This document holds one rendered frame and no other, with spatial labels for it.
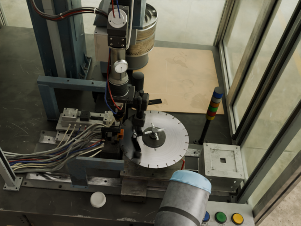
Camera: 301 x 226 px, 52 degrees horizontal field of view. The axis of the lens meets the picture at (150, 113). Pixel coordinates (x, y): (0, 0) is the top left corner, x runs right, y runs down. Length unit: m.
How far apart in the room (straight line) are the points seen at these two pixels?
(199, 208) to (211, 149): 0.72
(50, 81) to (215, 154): 0.87
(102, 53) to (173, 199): 0.60
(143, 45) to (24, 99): 0.76
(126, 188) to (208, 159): 0.41
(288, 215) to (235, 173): 1.15
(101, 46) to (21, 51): 1.19
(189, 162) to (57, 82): 0.78
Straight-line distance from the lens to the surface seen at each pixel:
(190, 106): 1.86
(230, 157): 1.52
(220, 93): 1.40
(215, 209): 1.38
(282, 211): 2.57
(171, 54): 2.20
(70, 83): 1.55
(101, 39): 1.12
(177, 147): 1.42
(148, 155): 1.39
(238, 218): 1.38
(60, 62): 1.82
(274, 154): 1.20
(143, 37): 1.84
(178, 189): 0.83
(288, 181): 1.15
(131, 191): 1.44
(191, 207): 0.82
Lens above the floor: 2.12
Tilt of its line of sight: 50 degrees down
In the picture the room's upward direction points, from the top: 7 degrees clockwise
